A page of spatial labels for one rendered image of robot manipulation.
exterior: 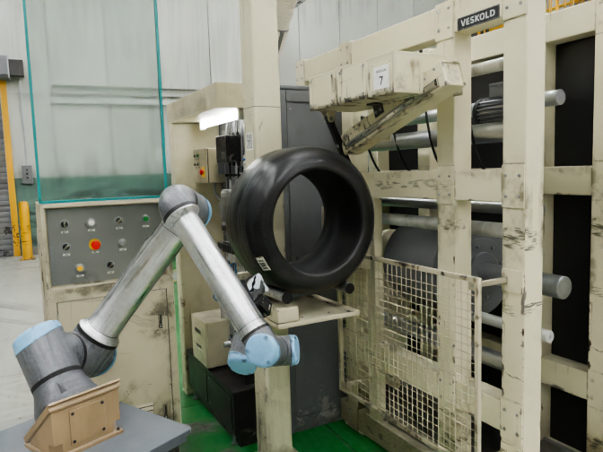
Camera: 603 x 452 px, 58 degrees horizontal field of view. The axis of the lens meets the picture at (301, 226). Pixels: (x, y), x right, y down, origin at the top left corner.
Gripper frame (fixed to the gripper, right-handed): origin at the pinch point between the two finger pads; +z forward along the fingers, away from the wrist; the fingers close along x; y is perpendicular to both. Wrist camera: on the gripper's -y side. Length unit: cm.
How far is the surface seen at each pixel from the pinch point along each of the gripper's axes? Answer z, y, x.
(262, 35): 95, -45, 15
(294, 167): 33.9, -14.5, 20.3
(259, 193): 23.4, -16.3, 7.9
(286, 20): 142, -33, 13
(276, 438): -9, 88, -46
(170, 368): 13, 47, -85
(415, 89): 52, -14, 68
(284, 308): 1.7, 21.4, -1.8
